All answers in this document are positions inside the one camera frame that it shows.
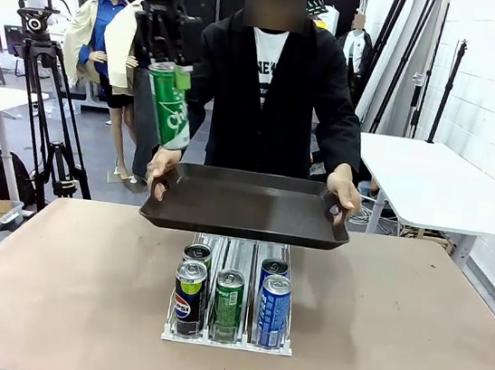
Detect green cider soda can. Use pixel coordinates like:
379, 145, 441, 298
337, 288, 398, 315
207, 266, 248, 346
138, 58, 200, 154

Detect black serving tray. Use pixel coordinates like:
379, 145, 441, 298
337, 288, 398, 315
137, 157, 358, 254

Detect blue Pocari Sweat can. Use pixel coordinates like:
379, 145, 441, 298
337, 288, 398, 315
259, 255, 291, 283
252, 272, 295, 352

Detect person's right forearm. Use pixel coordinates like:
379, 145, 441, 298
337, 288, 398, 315
177, 99, 216, 158

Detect person's left forearm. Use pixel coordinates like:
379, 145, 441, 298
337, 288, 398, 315
320, 113, 367, 176

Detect person in black cardigan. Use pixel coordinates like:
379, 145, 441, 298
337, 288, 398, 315
176, 0, 383, 187

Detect person's right hand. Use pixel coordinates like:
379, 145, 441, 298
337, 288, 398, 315
141, 144, 184, 204

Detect person's left hand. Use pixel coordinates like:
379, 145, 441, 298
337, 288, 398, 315
320, 160, 368, 231

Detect mannequin with cream jacket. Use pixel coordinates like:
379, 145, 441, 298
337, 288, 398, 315
86, 0, 195, 189

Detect mannequin in blue shirt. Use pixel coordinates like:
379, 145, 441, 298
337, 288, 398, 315
52, 0, 134, 132

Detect large white table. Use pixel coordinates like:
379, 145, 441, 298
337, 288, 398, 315
345, 130, 495, 273

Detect black light stand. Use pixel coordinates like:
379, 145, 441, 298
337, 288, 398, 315
424, 35, 471, 147

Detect thin stand with white clamp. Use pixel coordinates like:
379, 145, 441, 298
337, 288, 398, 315
403, 0, 452, 142

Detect patterned bucket hat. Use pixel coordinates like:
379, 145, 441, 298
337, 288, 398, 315
305, 0, 331, 18

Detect mannequin in yellow hoodie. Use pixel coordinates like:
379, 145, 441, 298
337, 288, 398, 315
304, 0, 342, 36

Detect mannequin in white jacket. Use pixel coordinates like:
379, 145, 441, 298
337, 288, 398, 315
330, 10, 376, 95

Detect black Pepsi can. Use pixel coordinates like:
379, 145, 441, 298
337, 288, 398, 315
180, 241, 214, 273
167, 257, 214, 340

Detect black stand pole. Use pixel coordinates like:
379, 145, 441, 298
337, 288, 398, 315
367, 0, 443, 140
351, 0, 413, 128

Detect leaning white board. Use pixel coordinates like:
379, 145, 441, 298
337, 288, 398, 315
352, 0, 433, 142

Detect white clear can dispenser rack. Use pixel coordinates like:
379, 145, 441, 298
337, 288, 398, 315
160, 228, 308, 359

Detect black camera tripod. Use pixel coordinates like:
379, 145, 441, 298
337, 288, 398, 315
0, 36, 111, 218

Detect dark mannequin base plate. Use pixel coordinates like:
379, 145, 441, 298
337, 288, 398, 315
105, 161, 156, 196

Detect white floor cables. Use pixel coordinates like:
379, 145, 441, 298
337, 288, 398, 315
351, 202, 375, 228

